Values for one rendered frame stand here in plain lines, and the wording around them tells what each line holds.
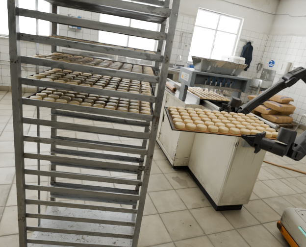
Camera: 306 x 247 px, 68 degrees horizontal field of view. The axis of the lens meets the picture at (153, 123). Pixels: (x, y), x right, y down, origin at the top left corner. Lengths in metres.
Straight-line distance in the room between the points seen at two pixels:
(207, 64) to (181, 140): 0.86
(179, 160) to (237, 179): 0.76
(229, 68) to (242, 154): 0.99
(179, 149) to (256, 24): 5.27
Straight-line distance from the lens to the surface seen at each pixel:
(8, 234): 2.00
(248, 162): 2.17
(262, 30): 7.42
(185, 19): 6.00
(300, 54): 6.83
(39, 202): 1.39
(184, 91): 2.49
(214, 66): 2.53
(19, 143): 1.20
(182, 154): 2.66
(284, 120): 6.04
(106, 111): 1.06
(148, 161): 1.11
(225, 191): 2.22
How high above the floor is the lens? 1.38
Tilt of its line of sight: 19 degrees down
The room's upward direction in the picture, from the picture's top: 9 degrees clockwise
